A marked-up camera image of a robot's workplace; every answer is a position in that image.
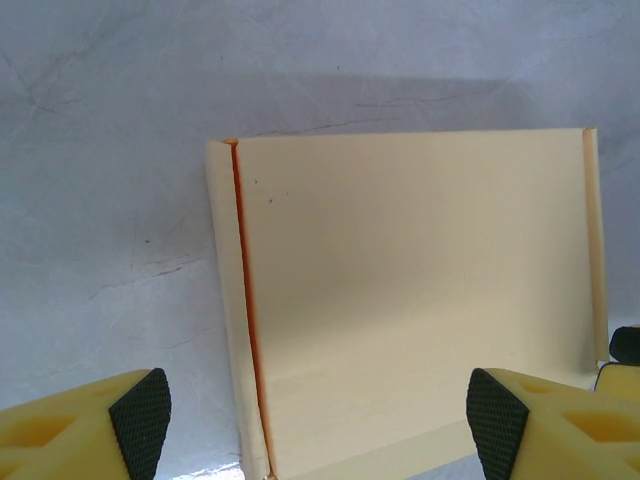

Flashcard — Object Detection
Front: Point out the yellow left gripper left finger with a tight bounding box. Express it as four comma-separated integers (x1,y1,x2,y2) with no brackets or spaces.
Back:
0,368,173,480

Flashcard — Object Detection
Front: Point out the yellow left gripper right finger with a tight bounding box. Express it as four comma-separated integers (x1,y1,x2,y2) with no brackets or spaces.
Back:
466,368,640,480

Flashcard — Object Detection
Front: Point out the yellow paper box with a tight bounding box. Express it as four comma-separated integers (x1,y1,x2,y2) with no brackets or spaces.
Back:
204,127,610,480

